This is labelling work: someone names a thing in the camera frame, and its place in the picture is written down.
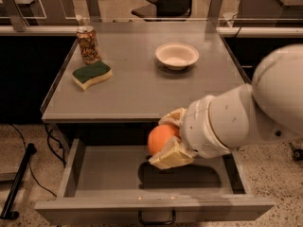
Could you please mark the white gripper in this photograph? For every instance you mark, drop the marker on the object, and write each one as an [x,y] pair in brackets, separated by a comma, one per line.
[199,127]

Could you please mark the orange fruit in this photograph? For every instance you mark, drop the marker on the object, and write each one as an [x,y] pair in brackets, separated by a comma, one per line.
[159,136]

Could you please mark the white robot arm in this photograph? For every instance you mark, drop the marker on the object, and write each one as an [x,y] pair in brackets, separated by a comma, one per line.
[267,110]

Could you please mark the grey open top drawer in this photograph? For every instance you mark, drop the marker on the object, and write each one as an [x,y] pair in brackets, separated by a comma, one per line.
[117,184]

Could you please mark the grey cabinet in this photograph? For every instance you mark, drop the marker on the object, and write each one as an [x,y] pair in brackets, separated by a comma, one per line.
[140,88]

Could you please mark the white paper bowl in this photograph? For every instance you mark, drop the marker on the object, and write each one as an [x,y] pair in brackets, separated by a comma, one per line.
[176,56]

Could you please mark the green yellow sponge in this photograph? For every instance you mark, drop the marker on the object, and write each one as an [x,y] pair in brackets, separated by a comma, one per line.
[92,74]

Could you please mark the black caster wheel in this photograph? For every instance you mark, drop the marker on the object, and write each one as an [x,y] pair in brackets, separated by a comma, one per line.
[297,152]

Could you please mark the orange patterned drink can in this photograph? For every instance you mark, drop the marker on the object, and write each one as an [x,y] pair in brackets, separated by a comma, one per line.
[87,40]

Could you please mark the black office chair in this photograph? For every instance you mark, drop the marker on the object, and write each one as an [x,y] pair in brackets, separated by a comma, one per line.
[164,9]

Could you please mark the black floor stand bar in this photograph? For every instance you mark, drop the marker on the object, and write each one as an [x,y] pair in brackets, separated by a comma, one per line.
[7,213]

